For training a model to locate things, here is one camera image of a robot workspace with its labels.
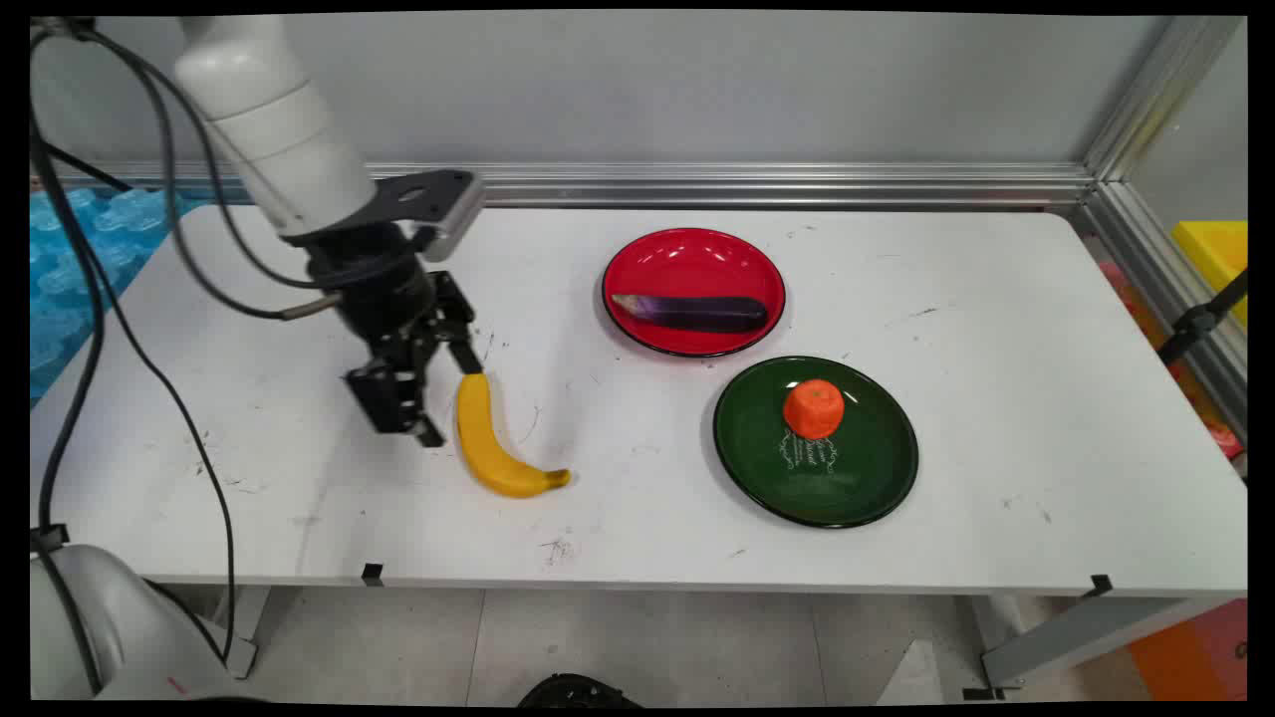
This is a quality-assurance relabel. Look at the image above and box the yellow plastic box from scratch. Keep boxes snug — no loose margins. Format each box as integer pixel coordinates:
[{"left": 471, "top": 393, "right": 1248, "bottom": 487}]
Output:
[{"left": 1169, "top": 220, "right": 1248, "bottom": 330}]

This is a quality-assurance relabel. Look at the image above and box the purple eggplant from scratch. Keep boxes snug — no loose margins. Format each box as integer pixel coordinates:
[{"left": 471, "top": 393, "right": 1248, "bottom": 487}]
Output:
[{"left": 610, "top": 293, "right": 770, "bottom": 335}]

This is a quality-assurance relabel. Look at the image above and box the red plate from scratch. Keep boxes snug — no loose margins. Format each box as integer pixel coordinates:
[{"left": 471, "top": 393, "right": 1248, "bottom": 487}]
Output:
[{"left": 601, "top": 227, "right": 788, "bottom": 359}]

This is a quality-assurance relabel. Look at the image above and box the orange bin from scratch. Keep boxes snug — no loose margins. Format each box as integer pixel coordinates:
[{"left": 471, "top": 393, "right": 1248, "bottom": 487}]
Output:
[{"left": 1126, "top": 597, "right": 1248, "bottom": 702}]

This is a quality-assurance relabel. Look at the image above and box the thick black cable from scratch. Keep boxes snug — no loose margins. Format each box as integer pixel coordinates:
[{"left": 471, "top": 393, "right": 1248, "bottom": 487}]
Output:
[{"left": 30, "top": 100, "right": 109, "bottom": 544}]

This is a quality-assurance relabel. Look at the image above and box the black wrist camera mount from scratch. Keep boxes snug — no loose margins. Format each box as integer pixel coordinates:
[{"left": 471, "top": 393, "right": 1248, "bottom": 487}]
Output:
[{"left": 373, "top": 168, "right": 488, "bottom": 263}]

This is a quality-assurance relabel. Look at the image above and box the upright aluminium frame post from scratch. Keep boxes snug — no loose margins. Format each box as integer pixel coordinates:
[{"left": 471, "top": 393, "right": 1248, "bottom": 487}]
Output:
[{"left": 1084, "top": 15, "right": 1246, "bottom": 183}]

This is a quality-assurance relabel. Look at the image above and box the orange tangerine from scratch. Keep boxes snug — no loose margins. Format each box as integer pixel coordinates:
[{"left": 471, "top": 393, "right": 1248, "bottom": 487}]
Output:
[{"left": 782, "top": 378, "right": 847, "bottom": 440}]

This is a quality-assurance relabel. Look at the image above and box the black cable with silver plug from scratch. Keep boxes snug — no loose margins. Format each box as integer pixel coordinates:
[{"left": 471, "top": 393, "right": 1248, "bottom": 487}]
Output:
[{"left": 60, "top": 20, "right": 347, "bottom": 322}]

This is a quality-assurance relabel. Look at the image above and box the short aluminium frame rail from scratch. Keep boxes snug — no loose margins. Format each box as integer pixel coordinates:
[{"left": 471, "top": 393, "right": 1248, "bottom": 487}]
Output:
[{"left": 1078, "top": 179, "right": 1248, "bottom": 439}]

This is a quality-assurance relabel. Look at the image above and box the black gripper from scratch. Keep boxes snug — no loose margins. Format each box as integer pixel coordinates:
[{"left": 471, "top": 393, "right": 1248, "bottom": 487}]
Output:
[{"left": 302, "top": 223, "right": 489, "bottom": 450}]

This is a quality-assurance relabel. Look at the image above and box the blue bubble wrap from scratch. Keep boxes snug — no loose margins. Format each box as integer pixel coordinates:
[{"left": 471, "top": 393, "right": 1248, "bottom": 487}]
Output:
[{"left": 30, "top": 185, "right": 216, "bottom": 401}]

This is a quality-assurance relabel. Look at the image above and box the grey slanted table leg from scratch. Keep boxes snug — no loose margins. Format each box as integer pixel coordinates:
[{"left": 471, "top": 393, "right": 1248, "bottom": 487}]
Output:
[{"left": 961, "top": 595, "right": 1234, "bottom": 701}]

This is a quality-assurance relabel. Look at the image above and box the black round floor object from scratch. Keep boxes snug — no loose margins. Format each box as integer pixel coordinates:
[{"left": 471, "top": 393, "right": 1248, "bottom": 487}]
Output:
[{"left": 517, "top": 673, "right": 644, "bottom": 709}]

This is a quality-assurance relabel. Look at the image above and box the long aluminium frame rail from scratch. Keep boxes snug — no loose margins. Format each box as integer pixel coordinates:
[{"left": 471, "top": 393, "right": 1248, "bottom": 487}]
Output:
[{"left": 40, "top": 161, "right": 1097, "bottom": 211}]

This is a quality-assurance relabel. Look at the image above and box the thin black cable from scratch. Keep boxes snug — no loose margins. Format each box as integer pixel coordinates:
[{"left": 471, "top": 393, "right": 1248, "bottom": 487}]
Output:
[{"left": 95, "top": 269, "right": 238, "bottom": 666}]

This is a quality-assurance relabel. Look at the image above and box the green plate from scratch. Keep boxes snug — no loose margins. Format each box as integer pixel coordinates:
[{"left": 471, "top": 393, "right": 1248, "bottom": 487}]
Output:
[{"left": 711, "top": 356, "right": 920, "bottom": 530}]

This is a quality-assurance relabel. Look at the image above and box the yellow banana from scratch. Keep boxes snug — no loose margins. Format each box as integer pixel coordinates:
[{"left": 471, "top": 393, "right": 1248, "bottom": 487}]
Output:
[{"left": 454, "top": 372, "right": 573, "bottom": 500}]

